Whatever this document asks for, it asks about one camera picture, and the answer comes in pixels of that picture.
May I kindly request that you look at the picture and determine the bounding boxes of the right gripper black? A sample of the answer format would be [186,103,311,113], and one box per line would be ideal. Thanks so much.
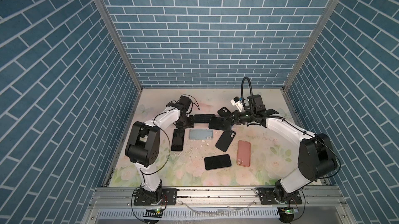
[223,110,256,125]

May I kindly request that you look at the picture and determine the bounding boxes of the black phone case upper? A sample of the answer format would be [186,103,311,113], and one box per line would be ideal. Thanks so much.
[217,107,232,118]

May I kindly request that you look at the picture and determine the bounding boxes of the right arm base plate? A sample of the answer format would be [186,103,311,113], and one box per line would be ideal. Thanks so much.
[254,187,302,205]

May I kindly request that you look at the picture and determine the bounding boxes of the black phone case middle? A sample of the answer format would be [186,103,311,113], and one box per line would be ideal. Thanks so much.
[215,130,236,152]

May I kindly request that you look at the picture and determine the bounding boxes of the right controller board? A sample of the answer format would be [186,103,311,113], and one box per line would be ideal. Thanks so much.
[277,207,296,224]

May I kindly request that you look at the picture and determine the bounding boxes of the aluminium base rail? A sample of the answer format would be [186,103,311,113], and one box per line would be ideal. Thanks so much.
[83,186,355,224]

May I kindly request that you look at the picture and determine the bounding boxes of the controller board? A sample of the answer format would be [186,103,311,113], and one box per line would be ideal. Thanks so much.
[277,207,296,224]
[143,208,164,219]

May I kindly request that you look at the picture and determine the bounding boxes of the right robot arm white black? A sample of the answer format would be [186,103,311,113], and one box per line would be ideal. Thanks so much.
[229,95,340,195]

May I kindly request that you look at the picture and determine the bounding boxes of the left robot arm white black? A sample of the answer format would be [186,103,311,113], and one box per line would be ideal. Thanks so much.
[125,95,200,198]

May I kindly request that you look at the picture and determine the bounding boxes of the black phone lower centre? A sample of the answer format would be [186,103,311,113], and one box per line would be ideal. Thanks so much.
[204,154,232,171]

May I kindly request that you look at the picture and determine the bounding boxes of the blue phone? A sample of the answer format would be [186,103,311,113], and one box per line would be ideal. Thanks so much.
[208,118,233,131]

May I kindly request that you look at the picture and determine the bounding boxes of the black phone case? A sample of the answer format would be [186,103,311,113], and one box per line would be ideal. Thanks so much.
[217,107,232,118]
[215,130,236,152]

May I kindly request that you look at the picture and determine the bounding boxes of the black phone upper centre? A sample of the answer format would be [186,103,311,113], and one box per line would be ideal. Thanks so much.
[194,114,216,124]

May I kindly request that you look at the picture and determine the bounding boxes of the light blue phone case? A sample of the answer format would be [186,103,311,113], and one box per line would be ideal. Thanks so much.
[189,129,213,140]

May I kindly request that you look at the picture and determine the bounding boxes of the black phone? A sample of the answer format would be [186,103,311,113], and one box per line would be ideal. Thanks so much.
[171,128,185,152]
[194,114,216,124]
[204,154,232,171]

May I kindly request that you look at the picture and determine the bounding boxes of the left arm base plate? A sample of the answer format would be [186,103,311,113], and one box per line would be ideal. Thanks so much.
[133,188,178,206]

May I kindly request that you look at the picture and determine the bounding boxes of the black phone left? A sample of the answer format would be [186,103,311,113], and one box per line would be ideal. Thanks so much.
[171,128,185,152]

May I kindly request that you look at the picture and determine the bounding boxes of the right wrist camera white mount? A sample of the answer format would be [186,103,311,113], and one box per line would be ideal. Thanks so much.
[231,97,245,112]

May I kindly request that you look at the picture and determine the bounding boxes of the left controller board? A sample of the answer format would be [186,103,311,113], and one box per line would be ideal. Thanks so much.
[143,208,164,219]

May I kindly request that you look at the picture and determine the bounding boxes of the pink phone case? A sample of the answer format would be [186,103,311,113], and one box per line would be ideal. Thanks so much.
[236,140,251,167]

